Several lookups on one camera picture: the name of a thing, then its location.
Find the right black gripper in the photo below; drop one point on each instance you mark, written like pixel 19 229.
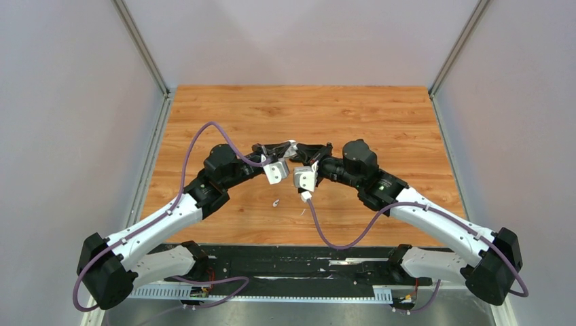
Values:
pixel 309 155

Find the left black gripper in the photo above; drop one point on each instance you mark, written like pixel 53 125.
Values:
pixel 277 151

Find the white earbud charging case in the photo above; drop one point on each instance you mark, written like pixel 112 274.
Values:
pixel 292 151

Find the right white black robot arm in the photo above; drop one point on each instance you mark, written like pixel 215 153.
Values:
pixel 427 211

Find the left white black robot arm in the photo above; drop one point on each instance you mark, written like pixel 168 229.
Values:
pixel 171 216

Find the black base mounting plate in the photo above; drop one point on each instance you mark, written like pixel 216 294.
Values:
pixel 224 285

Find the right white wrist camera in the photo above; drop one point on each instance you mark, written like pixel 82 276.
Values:
pixel 305 177

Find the white slotted cable duct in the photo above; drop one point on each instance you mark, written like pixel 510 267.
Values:
pixel 181 292

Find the aluminium frame rail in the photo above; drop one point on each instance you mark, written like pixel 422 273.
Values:
pixel 365 266

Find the left aluminium corner post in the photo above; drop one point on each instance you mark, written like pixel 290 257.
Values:
pixel 132 29

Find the aluminium corner post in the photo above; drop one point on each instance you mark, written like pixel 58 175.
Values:
pixel 471 24
pixel 132 29

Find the right aluminium corner post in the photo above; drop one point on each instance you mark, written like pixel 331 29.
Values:
pixel 471 24

